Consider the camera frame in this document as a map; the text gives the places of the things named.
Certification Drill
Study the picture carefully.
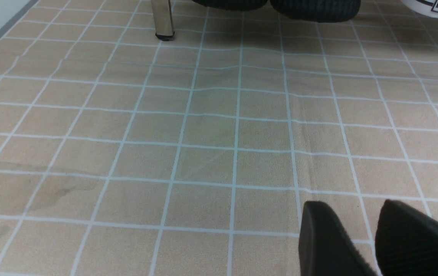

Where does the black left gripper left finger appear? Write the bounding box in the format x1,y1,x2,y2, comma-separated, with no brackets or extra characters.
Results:
298,201,377,276

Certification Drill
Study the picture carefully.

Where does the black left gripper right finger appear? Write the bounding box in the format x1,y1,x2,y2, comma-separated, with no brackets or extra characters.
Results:
375,199,438,276

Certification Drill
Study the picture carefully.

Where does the stainless steel shoe rack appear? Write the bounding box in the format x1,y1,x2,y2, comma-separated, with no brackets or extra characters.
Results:
151,0,175,41

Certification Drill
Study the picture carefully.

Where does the black knit sneaker right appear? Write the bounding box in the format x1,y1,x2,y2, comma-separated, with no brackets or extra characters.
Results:
270,0,361,23

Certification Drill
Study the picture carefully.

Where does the black knit sneaker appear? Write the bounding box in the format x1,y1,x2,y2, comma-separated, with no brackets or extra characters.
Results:
193,0,268,12
270,0,361,23

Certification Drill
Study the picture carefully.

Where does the black knit sneaker left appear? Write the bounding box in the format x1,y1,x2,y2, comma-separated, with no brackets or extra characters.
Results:
193,0,268,12

